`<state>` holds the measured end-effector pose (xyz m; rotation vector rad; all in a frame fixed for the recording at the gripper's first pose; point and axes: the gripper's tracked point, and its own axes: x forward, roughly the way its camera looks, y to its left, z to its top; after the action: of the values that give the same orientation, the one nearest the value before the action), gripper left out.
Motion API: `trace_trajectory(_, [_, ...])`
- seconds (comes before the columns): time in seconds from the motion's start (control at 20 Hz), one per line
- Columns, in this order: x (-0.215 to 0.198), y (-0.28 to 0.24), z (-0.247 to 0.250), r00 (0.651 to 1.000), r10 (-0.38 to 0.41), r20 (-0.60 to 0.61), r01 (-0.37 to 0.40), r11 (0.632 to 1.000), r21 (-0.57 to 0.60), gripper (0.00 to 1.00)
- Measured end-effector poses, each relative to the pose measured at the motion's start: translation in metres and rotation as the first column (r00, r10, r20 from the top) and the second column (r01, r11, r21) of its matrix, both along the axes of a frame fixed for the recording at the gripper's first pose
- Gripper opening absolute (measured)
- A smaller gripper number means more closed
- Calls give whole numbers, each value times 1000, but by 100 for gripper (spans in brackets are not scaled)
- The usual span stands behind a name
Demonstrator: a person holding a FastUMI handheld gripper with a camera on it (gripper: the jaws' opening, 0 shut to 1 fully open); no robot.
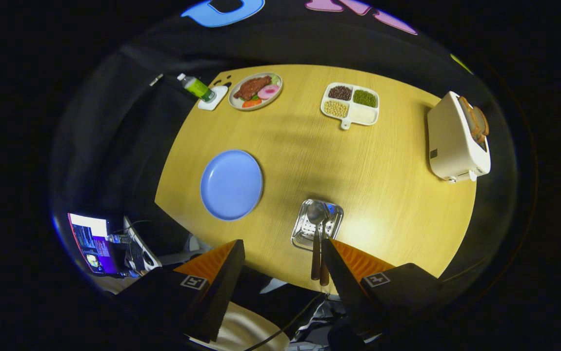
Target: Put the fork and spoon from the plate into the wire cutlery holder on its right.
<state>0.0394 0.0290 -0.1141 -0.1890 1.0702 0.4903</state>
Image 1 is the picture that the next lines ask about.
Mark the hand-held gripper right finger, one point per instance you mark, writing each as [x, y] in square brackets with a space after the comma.
[346, 287]

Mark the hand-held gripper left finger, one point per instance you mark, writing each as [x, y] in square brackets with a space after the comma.
[222, 287]

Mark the person's white clothing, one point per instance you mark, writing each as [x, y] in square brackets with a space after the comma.
[246, 326]

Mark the perforated steel tray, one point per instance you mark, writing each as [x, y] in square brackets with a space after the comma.
[302, 229]

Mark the white keyboard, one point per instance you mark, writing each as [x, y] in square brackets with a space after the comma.
[141, 248]

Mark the blue round plate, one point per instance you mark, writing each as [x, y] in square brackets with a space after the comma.
[231, 185]

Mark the lit computer monitor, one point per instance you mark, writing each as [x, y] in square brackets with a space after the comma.
[92, 243]

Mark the white divided bean dish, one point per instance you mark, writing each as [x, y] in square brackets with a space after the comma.
[364, 114]

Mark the white toaster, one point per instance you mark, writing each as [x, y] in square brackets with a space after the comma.
[451, 141]

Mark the beige oval food plate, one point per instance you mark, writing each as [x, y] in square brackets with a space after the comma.
[235, 102]

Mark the white square coaster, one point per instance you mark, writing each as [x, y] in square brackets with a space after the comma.
[218, 100]

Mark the green label plastic bottle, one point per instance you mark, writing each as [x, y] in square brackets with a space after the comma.
[196, 87]

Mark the pink ham slice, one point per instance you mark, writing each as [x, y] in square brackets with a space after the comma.
[269, 91]

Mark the brown grilled steak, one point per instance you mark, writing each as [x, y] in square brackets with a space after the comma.
[251, 87]

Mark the brown toast slice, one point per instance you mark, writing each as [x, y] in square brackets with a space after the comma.
[483, 122]
[468, 114]

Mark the silver clip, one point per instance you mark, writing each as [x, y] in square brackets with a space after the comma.
[156, 79]

